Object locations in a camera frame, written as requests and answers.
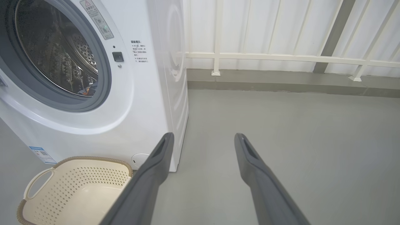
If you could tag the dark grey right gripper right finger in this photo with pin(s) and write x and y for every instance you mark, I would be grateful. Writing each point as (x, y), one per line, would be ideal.
(265, 193)

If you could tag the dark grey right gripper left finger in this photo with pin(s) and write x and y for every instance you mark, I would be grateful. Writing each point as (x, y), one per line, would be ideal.
(140, 190)

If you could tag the blue cartoon print garment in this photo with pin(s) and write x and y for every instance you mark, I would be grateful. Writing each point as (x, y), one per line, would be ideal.
(89, 90)

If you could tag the white front-load washing machine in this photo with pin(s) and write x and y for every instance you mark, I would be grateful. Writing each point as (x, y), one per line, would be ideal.
(140, 93)

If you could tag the black door latch socket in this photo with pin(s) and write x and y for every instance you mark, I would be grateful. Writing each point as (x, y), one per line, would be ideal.
(117, 56)

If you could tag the stainless steel washing machine drum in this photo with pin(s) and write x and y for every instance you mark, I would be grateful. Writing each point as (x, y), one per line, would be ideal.
(53, 50)

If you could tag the round white filter cover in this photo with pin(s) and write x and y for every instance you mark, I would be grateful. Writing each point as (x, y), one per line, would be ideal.
(139, 161)

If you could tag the cream perforated laundry basket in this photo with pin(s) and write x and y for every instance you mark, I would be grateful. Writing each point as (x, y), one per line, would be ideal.
(78, 193)

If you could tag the blue energy label sticker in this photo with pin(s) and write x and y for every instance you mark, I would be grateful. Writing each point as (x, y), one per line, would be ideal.
(42, 154)

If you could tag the white metal railing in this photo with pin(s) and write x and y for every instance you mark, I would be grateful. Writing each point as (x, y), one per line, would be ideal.
(281, 57)

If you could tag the grey warning sticker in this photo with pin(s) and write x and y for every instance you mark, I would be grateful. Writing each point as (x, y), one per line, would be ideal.
(97, 18)

